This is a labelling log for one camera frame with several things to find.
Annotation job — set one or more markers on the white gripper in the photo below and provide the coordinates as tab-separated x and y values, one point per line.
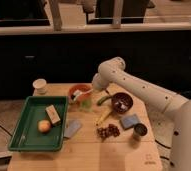
97	83

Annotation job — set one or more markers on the white handled brush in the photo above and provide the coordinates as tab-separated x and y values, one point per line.
78	93

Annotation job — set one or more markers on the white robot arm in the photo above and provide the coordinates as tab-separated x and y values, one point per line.
172	104

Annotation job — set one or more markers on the red orange bowl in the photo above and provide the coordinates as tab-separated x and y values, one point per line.
82	87

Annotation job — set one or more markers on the dark brown bowl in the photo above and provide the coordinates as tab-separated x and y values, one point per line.
121	102

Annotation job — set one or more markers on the green vegetable toy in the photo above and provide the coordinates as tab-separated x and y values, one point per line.
103	99

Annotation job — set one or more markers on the green round lid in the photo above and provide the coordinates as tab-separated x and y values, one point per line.
86	104

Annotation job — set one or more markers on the grey sponge pad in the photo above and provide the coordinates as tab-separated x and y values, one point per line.
72	128

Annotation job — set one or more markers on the blue sponge block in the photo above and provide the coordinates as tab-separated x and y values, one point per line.
129	121

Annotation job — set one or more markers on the bunch of dark grapes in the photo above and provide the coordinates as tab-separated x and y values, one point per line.
110	130

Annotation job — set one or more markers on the tan wooden block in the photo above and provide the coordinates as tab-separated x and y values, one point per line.
53	115

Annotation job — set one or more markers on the small white cup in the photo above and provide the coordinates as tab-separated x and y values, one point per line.
40	85

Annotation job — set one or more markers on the metal cup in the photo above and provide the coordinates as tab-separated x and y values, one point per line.
139	131

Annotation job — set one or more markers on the yellow round fruit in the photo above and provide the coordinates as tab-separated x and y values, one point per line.
44	126

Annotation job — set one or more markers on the green plastic tray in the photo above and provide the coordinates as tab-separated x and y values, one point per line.
26	135

